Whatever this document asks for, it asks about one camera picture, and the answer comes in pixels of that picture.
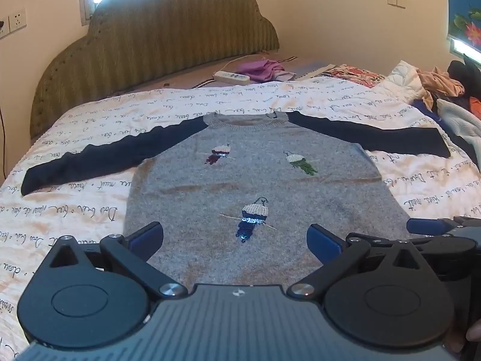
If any black garment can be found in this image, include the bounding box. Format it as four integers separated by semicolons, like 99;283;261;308
448;55;481;100

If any white wall light switch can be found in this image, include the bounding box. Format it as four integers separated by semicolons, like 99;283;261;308
386;0;406;9

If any white quilted garment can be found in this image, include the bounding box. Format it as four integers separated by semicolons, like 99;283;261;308
373;60;426;104

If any peach crumpled garment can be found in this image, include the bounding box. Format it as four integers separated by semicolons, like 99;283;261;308
417;67;465;97

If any person's right hand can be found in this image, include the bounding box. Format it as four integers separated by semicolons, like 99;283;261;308
444;320;481;354

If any light blue garment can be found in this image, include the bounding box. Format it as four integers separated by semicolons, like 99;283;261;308
436;99;481;154

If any grey navy knit sweater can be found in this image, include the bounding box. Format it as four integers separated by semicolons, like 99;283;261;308
21;112;450;287

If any orange garment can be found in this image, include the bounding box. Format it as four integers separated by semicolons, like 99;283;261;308
470;96;481;119

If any white script-print bedspread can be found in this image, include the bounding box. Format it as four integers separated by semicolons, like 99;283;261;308
0;76;481;358

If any white wall socket pair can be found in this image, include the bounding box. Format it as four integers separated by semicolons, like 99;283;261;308
0;8;27;39

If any red floral pillow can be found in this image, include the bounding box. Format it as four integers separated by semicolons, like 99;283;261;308
322;64;386;88

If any purple garment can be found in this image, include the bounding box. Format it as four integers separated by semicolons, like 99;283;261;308
236;60;296;83

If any black power cable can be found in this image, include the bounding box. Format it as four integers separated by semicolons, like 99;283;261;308
0;107;8;181

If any olive green upholstered headboard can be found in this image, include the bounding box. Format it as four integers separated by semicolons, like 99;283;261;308
29;0;280;139

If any lotus flower curtain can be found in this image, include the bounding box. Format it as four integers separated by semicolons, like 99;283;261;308
448;0;481;51

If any white power strip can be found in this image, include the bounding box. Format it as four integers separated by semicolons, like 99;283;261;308
213;70;250;86

